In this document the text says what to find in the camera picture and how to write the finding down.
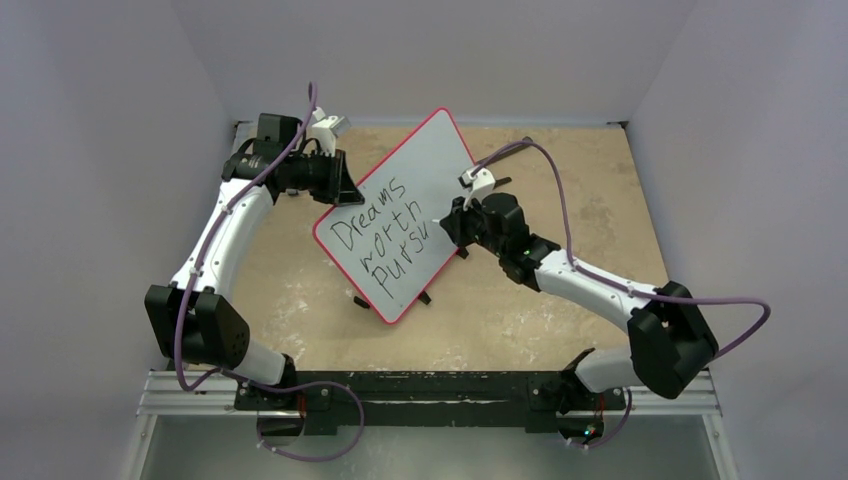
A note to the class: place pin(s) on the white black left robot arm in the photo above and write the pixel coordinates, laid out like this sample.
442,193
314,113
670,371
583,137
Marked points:
192,317

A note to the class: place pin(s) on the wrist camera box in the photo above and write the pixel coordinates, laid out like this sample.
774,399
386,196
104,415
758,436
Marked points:
326,130
478,182

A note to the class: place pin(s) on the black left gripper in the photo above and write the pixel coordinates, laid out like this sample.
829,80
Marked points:
340,188

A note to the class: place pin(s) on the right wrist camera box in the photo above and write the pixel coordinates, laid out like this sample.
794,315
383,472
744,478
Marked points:
478,182

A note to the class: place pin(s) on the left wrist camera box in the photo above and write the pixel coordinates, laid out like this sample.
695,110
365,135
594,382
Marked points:
326,130

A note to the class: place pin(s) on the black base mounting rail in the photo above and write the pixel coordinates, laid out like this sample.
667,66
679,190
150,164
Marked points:
322,402

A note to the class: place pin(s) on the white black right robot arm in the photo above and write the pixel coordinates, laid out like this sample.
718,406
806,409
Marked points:
669,341

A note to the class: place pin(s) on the pink framed whiteboard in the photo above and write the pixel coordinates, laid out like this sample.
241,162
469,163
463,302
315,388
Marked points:
388,248

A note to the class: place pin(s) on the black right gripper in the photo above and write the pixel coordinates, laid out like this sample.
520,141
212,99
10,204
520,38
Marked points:
468,221

